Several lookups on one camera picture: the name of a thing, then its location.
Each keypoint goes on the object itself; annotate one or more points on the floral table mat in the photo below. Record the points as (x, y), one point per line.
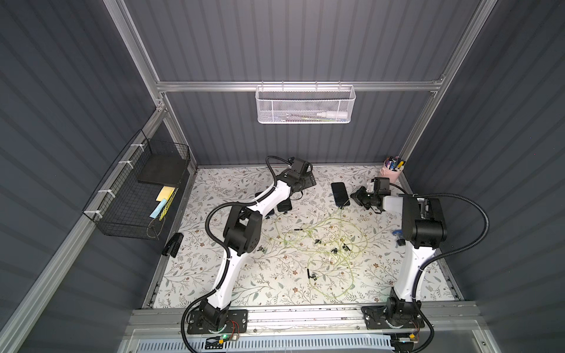
(280, 279)

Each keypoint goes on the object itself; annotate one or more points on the pink pen cup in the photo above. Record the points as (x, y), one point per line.
(392, 168)

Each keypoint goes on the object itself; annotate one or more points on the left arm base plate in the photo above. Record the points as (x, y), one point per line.
(218, 323)

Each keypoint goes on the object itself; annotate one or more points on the black smartphone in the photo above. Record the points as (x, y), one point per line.
(340, 195)
(284, 206)
(265, 206)

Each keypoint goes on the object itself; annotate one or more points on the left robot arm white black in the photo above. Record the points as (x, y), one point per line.
(242, 231)

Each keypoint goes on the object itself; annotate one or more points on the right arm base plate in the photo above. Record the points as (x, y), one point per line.
(385, 317)

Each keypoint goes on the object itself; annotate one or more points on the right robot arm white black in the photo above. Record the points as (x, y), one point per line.
(423, 229)

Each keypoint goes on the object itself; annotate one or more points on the yellow sticky notes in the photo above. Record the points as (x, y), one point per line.
(165, 193)

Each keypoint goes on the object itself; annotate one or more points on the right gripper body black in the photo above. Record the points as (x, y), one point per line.
(365, 198)

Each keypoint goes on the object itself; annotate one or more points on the green wired earphones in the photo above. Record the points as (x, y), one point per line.
(339, 246)
(286, 232)

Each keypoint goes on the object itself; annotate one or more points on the black clip on frame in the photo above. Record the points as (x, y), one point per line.
(173, 245)

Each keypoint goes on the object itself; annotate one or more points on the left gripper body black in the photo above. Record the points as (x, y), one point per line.
(304, 179)

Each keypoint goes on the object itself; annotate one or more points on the white marker in basket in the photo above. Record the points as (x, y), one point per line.
(333, 116)

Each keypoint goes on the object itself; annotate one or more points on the black notebook in basket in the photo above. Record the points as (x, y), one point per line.
(162, 170)

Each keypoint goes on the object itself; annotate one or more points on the black wire wall basket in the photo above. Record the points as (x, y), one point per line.
(123, 207)

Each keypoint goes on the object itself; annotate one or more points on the white wire mesh basket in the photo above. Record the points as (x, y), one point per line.
(299, 104)

